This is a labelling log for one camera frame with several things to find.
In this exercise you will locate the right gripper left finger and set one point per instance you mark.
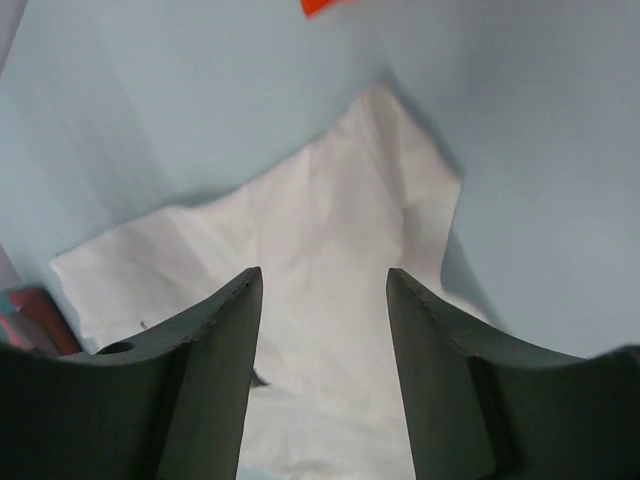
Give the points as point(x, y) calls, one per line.
point(167, 403)

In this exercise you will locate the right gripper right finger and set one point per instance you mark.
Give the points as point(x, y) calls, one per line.
point(481, 404)

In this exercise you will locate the white printed t shirt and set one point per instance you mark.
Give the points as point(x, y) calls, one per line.
point(324, 227)

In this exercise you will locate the red t shirt in basket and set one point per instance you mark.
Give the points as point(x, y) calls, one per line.
point(43, 322)

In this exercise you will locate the blue plastic basket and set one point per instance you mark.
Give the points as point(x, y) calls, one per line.
point(12, 331)

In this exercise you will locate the folded orange t shirt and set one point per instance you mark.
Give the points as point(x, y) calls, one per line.
point(312, 8)

